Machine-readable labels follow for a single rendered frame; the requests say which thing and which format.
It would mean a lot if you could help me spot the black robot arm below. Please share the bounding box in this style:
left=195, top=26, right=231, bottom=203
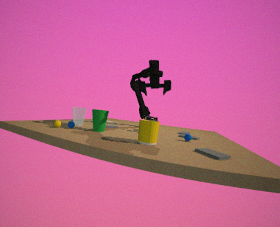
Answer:
left=130, top=60, right=163, bottom=119

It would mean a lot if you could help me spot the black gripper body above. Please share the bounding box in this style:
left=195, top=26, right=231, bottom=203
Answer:
left=138, top=79, right=171, bottom=91

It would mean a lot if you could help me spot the yellow cup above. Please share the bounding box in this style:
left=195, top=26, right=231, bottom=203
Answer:
left=138, top=120, right=160, bottom=145

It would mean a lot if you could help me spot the yellow ball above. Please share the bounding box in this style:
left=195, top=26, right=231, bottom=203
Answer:
left=54, top=120, right=61, bottom=128

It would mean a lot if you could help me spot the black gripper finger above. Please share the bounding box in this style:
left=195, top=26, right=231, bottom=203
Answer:
left=163, top=83, right=169, bottom=95
left=140, top=83, right=147, bottom=95

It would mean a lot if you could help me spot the blue ball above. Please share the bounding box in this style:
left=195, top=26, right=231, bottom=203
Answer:
left=184, top=134, right=192, bottom=141
left=67, top=121, right=75, bottom=128

